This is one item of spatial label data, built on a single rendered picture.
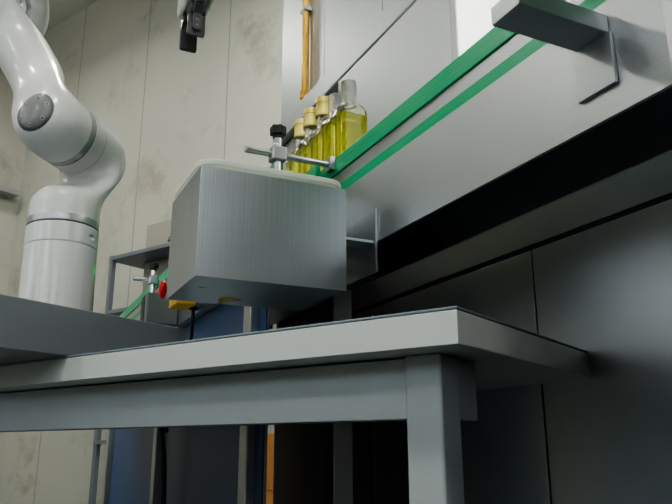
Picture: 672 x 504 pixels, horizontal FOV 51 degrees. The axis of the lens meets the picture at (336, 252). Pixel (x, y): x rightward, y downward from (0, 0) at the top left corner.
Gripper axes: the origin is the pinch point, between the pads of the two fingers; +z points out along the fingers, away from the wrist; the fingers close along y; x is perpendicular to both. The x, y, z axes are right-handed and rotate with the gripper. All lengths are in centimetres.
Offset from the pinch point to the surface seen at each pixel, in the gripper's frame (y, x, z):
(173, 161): 515, -106, -191
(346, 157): -11.6, -25.8, 24.2
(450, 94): -43, -26, 27
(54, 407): 0, 17, 67
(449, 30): -21.6, -42.0, 0.1
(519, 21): -70, -15, 35
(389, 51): 0.0, -42.0, -7.6
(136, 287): 551, -86, -74
